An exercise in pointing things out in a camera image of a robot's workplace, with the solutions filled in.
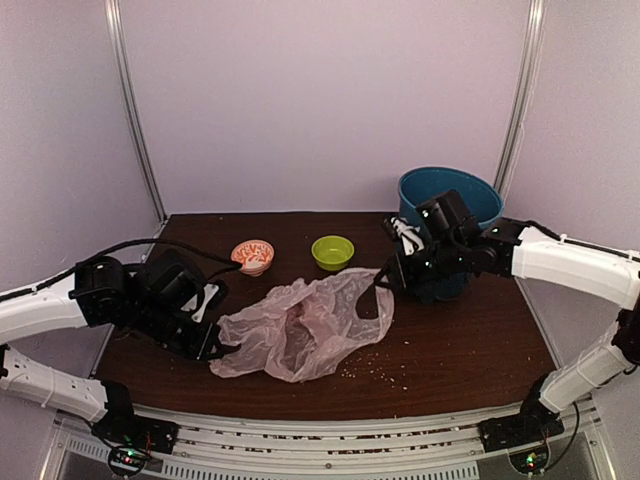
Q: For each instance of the blue plastic trash bin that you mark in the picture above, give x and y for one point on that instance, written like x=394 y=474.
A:
x=450 y=205

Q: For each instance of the aluminium front rail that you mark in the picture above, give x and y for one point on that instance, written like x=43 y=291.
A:
x=445 y=446

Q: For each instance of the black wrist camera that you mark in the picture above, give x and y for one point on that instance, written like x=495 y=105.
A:
x=406 y=236
x=210 y=296

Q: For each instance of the right aluminium frame post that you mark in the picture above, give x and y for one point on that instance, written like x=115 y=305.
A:
x=523 y=95

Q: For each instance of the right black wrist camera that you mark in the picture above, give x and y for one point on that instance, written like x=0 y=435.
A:
x=406 y=236

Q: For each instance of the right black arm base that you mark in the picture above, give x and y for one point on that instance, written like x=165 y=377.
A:
x=528 y=431

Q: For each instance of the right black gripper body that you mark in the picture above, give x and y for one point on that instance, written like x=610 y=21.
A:
x=446 y=260

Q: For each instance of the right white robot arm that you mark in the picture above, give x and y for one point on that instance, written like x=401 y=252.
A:
x=523 y=249

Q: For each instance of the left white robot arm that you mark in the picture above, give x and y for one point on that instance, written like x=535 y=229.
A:
x=165 y=302

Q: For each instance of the red patterned white bowl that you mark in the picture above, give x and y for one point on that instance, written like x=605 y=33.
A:
x=255 y=256

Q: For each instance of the pink plastic trash bag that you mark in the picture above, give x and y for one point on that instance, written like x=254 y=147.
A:
x=302 y=331

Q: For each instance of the green plastic bowl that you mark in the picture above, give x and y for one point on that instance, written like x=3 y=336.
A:
x=332 y=253

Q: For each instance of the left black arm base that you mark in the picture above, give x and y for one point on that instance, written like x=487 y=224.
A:
x=131 y=438

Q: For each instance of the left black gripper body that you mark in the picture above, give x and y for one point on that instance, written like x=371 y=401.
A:
x=156 y=322

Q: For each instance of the aluminium frame post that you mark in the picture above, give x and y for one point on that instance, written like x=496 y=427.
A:
x=117 y=37
x=523 y=95

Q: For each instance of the left aluminium frame post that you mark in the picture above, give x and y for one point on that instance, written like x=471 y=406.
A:
x=117 y=37

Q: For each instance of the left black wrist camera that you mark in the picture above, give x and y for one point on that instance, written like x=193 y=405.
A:
x=210 y=296

